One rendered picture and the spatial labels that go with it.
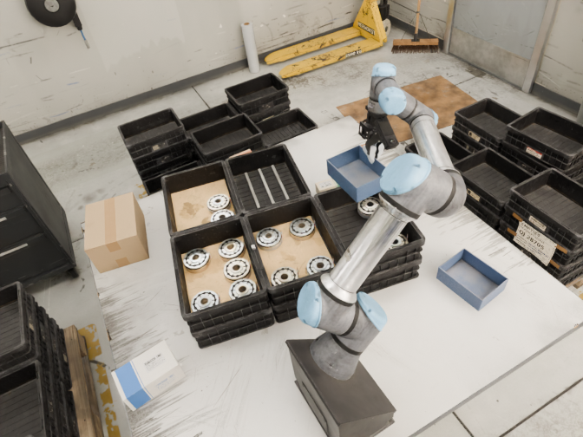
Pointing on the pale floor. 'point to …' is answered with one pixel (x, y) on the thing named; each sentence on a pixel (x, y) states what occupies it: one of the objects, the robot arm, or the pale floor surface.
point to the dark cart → (29, 220)
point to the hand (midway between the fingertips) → (374, 160)
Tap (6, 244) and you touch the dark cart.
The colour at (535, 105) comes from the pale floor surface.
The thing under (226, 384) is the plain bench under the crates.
